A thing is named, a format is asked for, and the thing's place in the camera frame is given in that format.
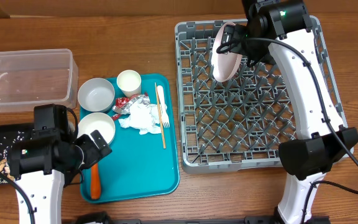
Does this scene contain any grey bowl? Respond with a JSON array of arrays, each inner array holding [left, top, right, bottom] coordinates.
[[78, 78, 115, 112]]

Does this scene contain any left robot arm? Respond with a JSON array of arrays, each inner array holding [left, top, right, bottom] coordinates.
[[7, 104, 112, 223]]

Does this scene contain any wooden chopstick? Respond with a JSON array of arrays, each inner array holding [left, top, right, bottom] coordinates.
[[155, 83, 166, 149]]

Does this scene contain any white plastic fork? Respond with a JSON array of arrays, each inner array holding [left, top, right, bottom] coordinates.
[[157, 85, 170, 128]]

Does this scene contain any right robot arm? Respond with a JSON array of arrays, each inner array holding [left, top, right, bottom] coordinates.
[[211, 1, 358, 223]]

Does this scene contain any orange carrot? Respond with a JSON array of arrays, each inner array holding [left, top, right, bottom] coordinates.
[[90, 164, 101, 200]]

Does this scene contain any white round plate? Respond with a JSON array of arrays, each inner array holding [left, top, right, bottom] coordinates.
[[211, 22, 242, 82]]

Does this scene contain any white ceramic bowl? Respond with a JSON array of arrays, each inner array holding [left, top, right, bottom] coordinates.
[[77, 113, 116, 144]]

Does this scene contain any clear plastic bin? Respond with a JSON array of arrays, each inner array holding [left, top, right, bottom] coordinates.
[[0, 49, 78, 113]]

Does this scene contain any white paper cup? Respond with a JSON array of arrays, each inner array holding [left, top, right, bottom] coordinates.
[[117, 70, 142, 98]]

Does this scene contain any red foil wrapper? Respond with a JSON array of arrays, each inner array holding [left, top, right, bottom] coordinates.
[[112, 93, 150, 121]]

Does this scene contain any grey dishwasher rack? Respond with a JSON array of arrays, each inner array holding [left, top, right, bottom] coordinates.
[[175, 15, 354, 174]]

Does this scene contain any crumpled white napkin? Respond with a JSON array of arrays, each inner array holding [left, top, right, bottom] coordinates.
[[118, 102, 161, 135]]

